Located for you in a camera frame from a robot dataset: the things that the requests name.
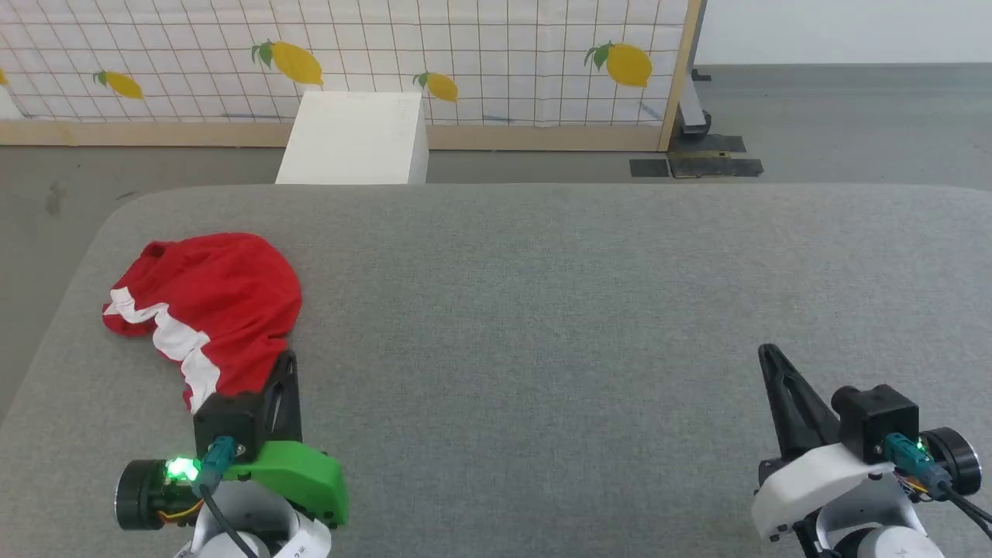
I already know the grey fabric sofa seat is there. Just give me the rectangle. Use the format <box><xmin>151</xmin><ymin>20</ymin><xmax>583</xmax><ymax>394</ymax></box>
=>
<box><xmin>0</xmin><ymin>183</ymin><xmax>992</xmax><ymax>558</ymax></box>

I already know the white rectangular box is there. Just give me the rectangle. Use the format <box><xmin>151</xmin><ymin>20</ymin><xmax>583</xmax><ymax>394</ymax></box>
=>
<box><xmin>275</xmin><ymin>91</ymin><xmax>429</xmax><ymax>185</ymax></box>

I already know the red garment with white stripe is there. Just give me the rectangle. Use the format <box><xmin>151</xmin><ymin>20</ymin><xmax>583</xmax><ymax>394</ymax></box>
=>
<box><xmin>102</xmin><ymin>232</ymin><xmax>304</xmax><ymax>415</ymax></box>

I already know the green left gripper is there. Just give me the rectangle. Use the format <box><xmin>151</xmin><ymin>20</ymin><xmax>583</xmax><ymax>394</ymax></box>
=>
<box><xmin>246</xmin><ymin>350</ymin><xmax>350</xmax><ymax>530</ymax></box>

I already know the black cable with teal plug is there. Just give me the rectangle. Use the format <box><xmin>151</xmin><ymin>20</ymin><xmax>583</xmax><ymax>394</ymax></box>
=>
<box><xmin>191</xmin><ymin>435</ymin><xmax>261</xmax><ymax>558</ymax></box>
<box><xmin>883</xmin><ymin>432</ymin><xmax>992</xmax><ymax>540</ymax></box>

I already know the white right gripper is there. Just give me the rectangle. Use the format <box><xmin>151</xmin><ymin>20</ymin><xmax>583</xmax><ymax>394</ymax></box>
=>
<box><xmin>749</xmin><ymin>343</ymin><xmax>901</xmax><ymax>543</ymax></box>

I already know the lemon print screen, wooden frame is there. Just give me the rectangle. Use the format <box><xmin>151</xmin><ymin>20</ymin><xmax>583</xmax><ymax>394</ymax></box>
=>
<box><xmin>0</xmin><ymin>0</ymin><xmax>704</xmax><ymax>153</ymax></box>

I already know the grey metal screen foot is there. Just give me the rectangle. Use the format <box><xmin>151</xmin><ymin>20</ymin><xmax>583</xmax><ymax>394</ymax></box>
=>
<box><xmin>676</xmin><ymin>74</ymin><xmax>713</xmax><ymax>141</ymax></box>

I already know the white paper label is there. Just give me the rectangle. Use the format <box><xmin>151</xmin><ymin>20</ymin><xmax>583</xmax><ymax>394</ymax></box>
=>
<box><xmin>270</xmin><ymin>515</ymin><xmax>332</xmax><ymax>558</ymax></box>

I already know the large black floor patch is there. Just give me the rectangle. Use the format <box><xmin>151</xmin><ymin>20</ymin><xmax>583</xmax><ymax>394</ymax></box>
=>
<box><xmin>667</xmin><ymin>135</ymin><xmax>765</xmax><ymax>179</ymax></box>

